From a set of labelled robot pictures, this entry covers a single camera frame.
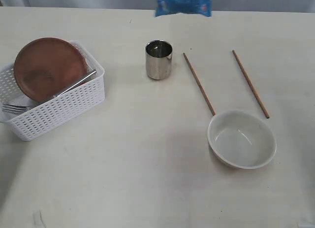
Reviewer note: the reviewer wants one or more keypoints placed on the shiny steel cup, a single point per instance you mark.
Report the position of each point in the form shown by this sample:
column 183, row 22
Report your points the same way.
column 158, row 61

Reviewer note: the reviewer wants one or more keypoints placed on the brown wooden chopstick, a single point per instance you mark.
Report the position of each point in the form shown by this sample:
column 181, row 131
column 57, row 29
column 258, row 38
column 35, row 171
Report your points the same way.
column 251, row 86
column 199, row 85

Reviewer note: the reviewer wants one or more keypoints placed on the white ceramic bowl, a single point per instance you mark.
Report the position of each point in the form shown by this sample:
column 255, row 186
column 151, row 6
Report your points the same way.
column 241, row 140

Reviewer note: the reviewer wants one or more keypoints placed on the white perforated plastic basket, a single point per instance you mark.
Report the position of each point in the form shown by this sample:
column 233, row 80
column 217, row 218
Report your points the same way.
column 42, row 118

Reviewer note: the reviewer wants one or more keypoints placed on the blue snack packet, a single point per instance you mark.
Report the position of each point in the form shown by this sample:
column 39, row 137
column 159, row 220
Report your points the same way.
column 169, row 7

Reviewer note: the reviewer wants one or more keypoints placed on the round brown wooden plate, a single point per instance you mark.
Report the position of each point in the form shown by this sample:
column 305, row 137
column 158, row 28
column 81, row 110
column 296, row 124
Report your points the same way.
column 46, row 66

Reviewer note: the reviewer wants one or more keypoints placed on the silver metal fork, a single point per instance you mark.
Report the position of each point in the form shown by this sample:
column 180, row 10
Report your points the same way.
column 15, row 109

